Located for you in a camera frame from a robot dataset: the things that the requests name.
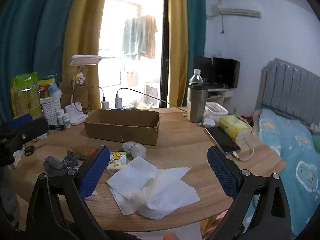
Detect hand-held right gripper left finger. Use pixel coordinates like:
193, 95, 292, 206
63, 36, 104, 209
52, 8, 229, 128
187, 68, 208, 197
25, 145, 118, 240

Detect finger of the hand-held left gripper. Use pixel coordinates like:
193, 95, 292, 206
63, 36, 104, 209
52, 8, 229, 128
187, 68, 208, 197
7, 118, 49, 147
6, 114, 33, 131

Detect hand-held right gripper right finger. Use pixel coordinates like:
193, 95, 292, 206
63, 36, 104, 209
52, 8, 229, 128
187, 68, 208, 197
207, 145, 293, 240

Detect brown soft item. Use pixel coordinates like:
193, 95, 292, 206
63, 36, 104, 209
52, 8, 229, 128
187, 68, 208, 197
67, 145, 97, 160

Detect small cartoon tissue pack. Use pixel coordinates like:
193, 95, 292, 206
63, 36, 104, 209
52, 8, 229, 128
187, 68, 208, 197
107, 150, 127, 174

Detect grey dotted sock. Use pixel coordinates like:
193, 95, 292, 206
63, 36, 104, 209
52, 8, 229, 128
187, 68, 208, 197
44, 151, 80, 178

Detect clear plastic bag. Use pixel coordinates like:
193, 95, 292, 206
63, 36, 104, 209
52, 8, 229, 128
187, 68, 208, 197
122, 141, 147, 158

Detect brown cardboard box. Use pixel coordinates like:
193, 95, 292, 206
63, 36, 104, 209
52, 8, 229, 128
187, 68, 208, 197
83, 108, 161, 146

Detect white paper towels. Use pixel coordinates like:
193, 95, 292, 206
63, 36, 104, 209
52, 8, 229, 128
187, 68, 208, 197
106, 156, 200, 220

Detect white power strip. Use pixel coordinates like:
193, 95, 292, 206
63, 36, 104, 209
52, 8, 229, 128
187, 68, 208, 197
11, 147, 26, 168

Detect black scissors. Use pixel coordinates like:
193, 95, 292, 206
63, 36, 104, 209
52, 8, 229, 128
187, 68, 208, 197
24, 144, 48, 156

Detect green snack package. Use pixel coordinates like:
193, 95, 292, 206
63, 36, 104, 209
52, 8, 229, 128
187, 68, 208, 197
10, 72, 43, 118

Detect white plastic basket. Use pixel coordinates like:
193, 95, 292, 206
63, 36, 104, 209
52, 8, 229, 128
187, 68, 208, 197
40, 97, 62, 125

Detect black smartphone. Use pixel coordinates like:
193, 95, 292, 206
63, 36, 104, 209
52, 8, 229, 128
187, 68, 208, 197
205, 126, 242, 155

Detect yellow tissue pack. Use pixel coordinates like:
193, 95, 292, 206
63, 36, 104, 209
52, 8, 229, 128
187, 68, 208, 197
218, 115, 251, 141

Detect yellow red package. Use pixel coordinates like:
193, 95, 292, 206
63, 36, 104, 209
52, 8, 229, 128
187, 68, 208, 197
37, 76, 58, 99

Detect blue white packet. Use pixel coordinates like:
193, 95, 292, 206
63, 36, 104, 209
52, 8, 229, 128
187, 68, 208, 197
49, 84, 62, 100

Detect white plastic container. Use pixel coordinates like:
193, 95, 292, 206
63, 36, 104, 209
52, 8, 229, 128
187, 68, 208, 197
205, 102, 229, 117

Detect steel tumbler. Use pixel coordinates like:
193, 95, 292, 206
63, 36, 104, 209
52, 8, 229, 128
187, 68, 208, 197
187, 84, 208, 123

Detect blue printed bedsheet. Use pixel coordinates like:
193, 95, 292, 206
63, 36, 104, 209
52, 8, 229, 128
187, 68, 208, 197
250, 107, 320, 238

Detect white computer desk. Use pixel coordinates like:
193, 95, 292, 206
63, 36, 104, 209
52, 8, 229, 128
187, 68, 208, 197
206, 87, 234, 110

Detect teal curtain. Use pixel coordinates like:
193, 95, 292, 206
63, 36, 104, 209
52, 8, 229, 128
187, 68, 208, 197
0, 0, 83, 123
185, 0, 207, 105

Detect white desk lamp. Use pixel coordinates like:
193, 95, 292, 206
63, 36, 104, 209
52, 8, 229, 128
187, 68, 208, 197
65, 55, 102, 126

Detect clear water bottle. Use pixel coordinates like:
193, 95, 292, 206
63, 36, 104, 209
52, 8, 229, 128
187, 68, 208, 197
189, 69, 203, 86

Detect white appliance with grille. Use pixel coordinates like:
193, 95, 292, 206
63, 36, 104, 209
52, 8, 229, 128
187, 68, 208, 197
145, 82, 160, 104

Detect black monitor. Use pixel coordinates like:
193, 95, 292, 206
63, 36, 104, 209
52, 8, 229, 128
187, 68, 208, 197
212, 57, 240, 89
194, 56, 213, 83

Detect grey bed headboard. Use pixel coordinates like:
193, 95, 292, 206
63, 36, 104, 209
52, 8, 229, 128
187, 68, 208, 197
260, 58, 320, 135

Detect yellow curtain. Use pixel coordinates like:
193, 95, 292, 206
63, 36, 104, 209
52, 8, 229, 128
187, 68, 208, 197
167, 0, 188, 108
61, 0, 110, 110

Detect hanging green towel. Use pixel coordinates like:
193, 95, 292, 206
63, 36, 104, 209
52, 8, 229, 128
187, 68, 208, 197
122, 17, 148, 60

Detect hanging brown shirt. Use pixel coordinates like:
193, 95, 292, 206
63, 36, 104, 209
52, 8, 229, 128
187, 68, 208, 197
144, 15, 158, 59

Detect white air conditioner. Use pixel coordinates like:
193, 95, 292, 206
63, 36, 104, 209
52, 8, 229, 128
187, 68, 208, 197
211, 0, 262, 19

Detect beige charging cable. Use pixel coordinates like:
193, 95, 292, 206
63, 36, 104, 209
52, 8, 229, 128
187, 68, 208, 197
231, 116, 256, 162

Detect black cable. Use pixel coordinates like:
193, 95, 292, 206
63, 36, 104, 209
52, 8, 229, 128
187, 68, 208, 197
84, 85, 105, 113

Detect grey cable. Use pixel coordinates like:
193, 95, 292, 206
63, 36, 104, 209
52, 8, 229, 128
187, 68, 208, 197
117, 88, 187, 113

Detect black door frame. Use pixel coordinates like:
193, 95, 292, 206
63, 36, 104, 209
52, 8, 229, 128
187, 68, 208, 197
160, 0, 171, 108

